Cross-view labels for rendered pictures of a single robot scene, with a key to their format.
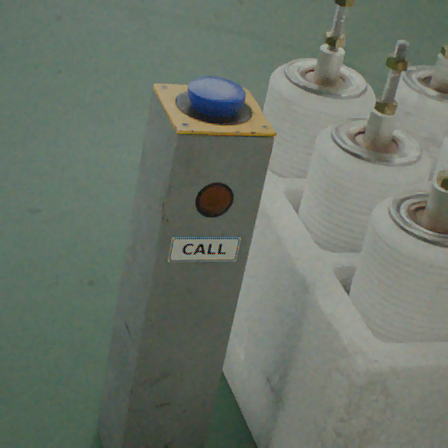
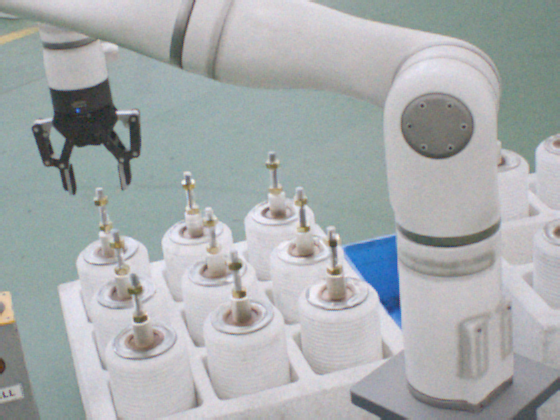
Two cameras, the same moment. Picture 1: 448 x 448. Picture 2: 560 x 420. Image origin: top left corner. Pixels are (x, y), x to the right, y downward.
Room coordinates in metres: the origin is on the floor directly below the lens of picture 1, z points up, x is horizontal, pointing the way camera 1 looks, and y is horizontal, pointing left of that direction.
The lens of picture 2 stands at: (-0.29, -0.48, 0.96)
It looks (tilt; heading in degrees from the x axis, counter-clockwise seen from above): 26 degrees down; 11
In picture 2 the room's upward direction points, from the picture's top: 8 degrees counter-clockwise
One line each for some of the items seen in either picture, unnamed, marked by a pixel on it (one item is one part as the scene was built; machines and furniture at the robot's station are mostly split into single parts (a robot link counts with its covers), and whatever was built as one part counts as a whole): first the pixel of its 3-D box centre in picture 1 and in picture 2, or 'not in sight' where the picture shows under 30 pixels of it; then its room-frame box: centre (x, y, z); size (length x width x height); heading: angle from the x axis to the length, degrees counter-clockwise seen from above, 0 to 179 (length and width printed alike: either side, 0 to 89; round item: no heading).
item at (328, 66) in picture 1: (328, 66); (109, 243); (1.00, -0.07, 0.26); 0.02 x 0.02 x 0.03
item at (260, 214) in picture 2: not in sight; (278, 212); (1.09, -0.29, 0.25); 0.08 x 0.08 x 0.01
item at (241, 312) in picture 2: not in sight; (241, 307); (0.83, -0.27, 0.26); 0.02 x 0.02 x 0.03
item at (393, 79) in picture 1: (391, 85); (119, 257); (0.89, -0.11, 0.30); 0.01 x 0.01 x 0.08; 78
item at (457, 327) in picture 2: not in sight; (451, 304); (0.62, -0.50, 0.39); 0.09 x 0.09 x 0.17; 51
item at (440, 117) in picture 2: not in sight; (444, 148); (0.62, -0.50, 0.54); 0.09 x 0.09 x 0.17; 81
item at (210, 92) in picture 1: (215, 100); not in sight; (0.76, 0.02, 0.32); 0.04 x 0.04 x 0.02
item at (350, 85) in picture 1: (325, 79); (110, 251); (1.00, -0.07, 0.25); 0.08 x 0.08 x 0.01
